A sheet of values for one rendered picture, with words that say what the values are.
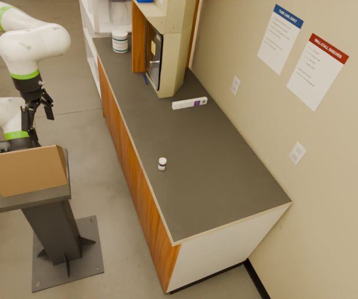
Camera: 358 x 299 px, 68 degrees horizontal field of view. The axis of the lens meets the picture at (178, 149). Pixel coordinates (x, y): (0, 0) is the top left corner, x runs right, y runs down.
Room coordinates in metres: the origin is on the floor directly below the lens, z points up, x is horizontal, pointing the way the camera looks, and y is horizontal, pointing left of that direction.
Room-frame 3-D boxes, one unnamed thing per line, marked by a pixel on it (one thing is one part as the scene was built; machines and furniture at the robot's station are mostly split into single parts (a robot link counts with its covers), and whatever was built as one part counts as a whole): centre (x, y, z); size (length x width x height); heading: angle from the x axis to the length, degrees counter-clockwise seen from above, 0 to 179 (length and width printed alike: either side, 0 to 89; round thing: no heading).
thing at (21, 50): (0.77, 0.58, 1.61); 0.13 x 0.11 x 0.14; 145
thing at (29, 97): (0.77, 0.58, 1.43); 0.08 x 0.07 x 0.09; 179
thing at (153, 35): (1.71, 0.29, 1.19); 0.30 x 0.01 x 0.40; 29
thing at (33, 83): (0.77, 0.58, 1.51); 0.12 x 0.09 x 0.06; 89
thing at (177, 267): (1.59, 0.14, 0.45); 2.05 x 0.67 x 0.90; 30
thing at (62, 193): (0.74, 0.70, 0.92); 0.32 x 0.32 x 0.04; 26
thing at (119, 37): (2.18, 0.66, 1.02); 0.13 x 0.13 x 0.15
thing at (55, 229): (0.74, 0.70, 0.45); 0.48 x 0.48 x 0.90; 26
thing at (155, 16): (1.68, 0.34, 1.46); 0.32 x 0.12 x 0.10; 30
